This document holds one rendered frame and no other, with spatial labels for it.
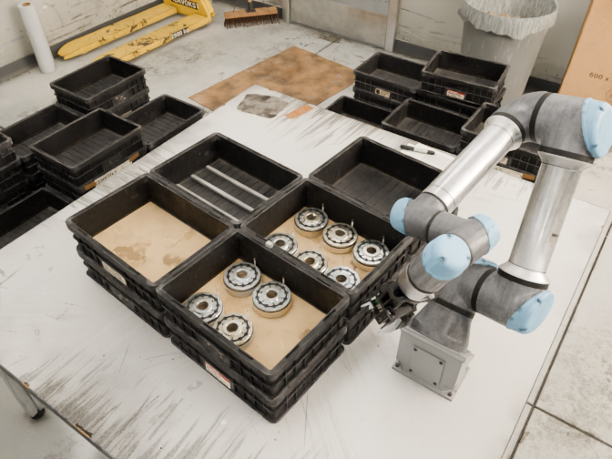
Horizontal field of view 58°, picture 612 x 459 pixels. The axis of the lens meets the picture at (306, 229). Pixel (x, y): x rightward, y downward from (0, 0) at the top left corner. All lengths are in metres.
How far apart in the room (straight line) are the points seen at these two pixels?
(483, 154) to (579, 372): 1.51
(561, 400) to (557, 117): 1.44
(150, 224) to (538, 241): 1.11
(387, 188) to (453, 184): 0.68
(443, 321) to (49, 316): 1.11
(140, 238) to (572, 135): 1.19
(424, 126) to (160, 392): 2.05
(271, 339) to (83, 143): 1.71
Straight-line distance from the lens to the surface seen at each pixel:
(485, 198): 2.11
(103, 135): 2.90
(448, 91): 3.10
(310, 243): 1.66
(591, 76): 4.02
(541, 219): 1.33
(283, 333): 1.44
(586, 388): 2.58
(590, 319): 2.82
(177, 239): 1.71
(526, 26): 3.66
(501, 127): 1.33
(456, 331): 1.42
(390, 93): 3.26
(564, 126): 1.32
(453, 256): 1.01
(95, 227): 1.78
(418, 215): 1.16
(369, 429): 1.46
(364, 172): 1.93
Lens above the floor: 1.99
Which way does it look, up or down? 43 degrees down
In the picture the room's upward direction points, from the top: straight up
